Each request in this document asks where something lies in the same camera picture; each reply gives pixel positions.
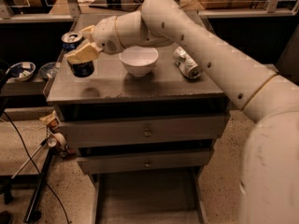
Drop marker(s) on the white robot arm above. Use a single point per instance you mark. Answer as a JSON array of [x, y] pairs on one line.
[[269, 182]]

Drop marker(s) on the white rod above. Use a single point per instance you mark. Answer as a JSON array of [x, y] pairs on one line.
[[30, 158]]

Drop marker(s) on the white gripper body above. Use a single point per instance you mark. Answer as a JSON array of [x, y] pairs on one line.
[[105, 35]]

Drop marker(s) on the black metal floor bar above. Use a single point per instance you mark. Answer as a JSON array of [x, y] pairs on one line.
[[32, 214]]

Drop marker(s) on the crumpled snack wrapper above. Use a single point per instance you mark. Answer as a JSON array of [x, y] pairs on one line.
[[51, 121]]

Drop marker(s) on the grey drawer cabinet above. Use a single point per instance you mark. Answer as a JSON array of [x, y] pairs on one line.
[[112, 93]]

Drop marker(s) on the white bowl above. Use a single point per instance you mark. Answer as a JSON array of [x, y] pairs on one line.
[[139, 61]]

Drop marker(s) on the roll of tape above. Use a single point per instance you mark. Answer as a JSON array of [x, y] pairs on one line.
[[57, 140]]

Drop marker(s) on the blue pepsi can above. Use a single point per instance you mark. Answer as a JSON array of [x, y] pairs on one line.
[[70, 41]]

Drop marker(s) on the crushed silver green can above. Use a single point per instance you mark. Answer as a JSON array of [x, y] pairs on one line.
[[186, 64]]

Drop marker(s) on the clear glass bowl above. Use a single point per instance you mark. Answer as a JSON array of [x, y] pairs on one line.
[[49, 70]]

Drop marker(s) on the black monitor stand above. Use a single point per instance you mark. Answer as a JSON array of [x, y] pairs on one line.
[[122, 5]]

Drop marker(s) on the bowl with small items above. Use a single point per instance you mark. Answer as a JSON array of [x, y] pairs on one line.
[[22, 71]]

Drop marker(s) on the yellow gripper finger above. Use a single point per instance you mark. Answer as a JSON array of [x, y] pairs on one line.
[[84, 53], [87, 32]]

